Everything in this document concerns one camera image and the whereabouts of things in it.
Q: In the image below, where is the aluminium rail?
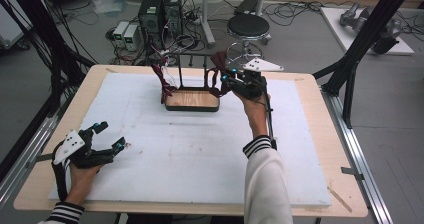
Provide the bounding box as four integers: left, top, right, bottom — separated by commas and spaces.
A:
0, 95, 74, 207
320, 85, 395, 224

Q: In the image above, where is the black metal frame post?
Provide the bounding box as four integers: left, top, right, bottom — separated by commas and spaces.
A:
0, 0, 96, 118
312, 0, 418, 129

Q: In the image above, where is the left hand-held gripper black cable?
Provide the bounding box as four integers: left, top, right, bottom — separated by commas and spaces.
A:
50, 145, 70, 203

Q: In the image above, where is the white power supply unit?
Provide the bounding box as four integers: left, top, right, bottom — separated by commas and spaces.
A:
122, 24, 142, 52
112, 20, 130, 42

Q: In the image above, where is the thin wooden stick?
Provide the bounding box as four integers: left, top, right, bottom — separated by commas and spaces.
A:
327, 185, 353, 214

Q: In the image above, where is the person's left hand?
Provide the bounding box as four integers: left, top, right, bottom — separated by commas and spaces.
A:
65, 163, 105, 208

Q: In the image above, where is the person's right hand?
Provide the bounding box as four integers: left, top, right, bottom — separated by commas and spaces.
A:
234, 89, 272, 141

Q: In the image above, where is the black computer tower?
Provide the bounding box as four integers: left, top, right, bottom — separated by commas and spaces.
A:
162, 0, 184, 37
137, 0, 165, 38

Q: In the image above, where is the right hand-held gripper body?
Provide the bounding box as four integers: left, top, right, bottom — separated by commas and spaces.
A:
229, 57, 285, 101

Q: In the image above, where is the right hand-held gripper black cable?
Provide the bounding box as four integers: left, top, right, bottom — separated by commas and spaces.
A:
262, 83, 279, 151

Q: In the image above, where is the black flat device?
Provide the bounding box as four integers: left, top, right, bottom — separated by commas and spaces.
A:
234, 0, 260, 16

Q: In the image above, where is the grey metal clamp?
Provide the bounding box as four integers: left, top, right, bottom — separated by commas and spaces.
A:
340, 166, 365, 182
25, 152, 54, 169

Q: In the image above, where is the tangle of floor cables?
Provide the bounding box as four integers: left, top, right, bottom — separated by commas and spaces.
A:
262, 0, 338, 28
105, 27, 209, 67

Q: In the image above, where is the white floor board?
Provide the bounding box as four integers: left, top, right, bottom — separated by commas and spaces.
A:
319, 6, 415, 57

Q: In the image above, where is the hand-held gripper black cable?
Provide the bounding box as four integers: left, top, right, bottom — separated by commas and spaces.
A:
262, 83, 279, 151
50, 145, 70, 203

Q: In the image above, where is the grey equipment case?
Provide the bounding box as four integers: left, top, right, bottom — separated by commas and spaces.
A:
0, 2, 33, 50

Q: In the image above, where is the black round stool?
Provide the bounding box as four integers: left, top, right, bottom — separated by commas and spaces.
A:
220, 13, 273, 68

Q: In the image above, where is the white foam mat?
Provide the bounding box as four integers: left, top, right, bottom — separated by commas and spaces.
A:
48, 71, 333, 209

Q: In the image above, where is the plain burgundy bow tie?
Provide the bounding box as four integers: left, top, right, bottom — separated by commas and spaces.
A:
205, 50, 232, 99

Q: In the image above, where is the striped burgundy ribbon bow tie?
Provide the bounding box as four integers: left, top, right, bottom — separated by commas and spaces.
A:
150, 61, 178, 106

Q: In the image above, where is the black rack with wooden tray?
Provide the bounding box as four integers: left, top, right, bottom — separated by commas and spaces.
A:
163, 52, 222, 113

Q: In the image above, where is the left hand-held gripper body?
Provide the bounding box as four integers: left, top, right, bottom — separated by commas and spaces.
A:
51, 129, 116, 170

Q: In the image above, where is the clear plastic bag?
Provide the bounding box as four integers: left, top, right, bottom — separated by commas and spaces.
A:
90, 0, 128, 16

